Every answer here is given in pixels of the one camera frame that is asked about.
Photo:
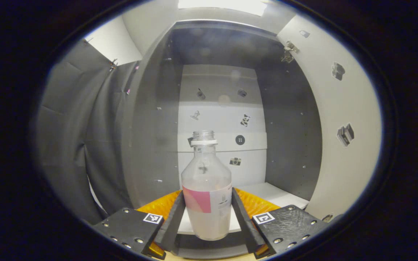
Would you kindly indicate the black backdrop cloth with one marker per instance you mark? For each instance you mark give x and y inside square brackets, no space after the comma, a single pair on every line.
[71,145]

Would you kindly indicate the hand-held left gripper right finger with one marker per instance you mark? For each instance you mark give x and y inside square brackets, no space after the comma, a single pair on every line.
[245,226]

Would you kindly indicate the black binder clip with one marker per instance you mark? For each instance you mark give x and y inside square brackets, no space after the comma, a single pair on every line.
[89,40]
[113,64]

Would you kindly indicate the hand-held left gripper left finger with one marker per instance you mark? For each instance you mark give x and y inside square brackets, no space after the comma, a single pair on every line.
[174,224]

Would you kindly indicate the beige cabinet door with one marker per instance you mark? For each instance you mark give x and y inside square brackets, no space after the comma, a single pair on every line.
[339,181]

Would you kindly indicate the clear plastic bottle pink label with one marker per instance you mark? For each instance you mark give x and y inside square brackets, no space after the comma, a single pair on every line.
[209,217]

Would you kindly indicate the metal cabinet hinge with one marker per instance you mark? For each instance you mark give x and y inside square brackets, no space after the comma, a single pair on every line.
[290,50]

